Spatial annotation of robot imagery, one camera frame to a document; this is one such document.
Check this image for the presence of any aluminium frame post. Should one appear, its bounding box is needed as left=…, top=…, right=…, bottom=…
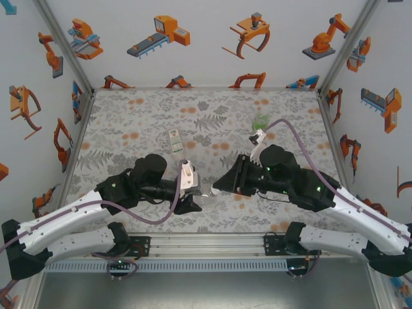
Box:
left=33, top=0, right=97, bottom=94
left=17, top=276, right=44, bottom=309
left=317, top=0, right=382, bottom=96
left=368, top=273, right=397, bottom=309

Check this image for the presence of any green label soda water bottle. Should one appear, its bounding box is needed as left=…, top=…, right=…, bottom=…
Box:
left=252, top=111, right=272, bottom=133

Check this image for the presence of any slim bottle white green label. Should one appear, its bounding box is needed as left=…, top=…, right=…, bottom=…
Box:
left=168, top=128, right=189, bottom=164

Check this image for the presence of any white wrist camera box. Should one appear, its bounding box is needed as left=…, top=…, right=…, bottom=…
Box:
left=178, top=160, right=203, bottom=194
left=248, top=128, right=267, bottom=162

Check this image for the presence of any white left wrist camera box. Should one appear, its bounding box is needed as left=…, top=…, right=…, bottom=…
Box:
left=178, top=160, right=203, bottom=194

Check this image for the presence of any white slotted cable duct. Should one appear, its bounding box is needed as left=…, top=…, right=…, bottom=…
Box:
left=42, top=259, right=288, bottom=274

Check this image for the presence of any clear unlabelled plastic bottle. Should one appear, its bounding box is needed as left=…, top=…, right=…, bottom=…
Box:
left=192, top=180, right=217, bottom=207

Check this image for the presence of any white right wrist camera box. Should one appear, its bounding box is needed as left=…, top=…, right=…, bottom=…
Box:
left=248, top=128, right=267, bottom=162

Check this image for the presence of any floral table mat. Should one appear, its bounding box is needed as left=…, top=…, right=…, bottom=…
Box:
left=64, top=89, right=358, bottom=234

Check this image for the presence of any wide aluminium frame beam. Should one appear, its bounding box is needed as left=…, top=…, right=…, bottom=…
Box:
left=30, top=232, right=382, bottom=260

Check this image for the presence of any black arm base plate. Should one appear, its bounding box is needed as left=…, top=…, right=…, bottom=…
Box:
left=263, top=236, right=324, bottom=258
left=92, top=236, right=152, bottom=258

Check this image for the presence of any grey metal panel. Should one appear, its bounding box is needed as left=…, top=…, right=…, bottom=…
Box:
left=33, top=270, right=379, bottom=309

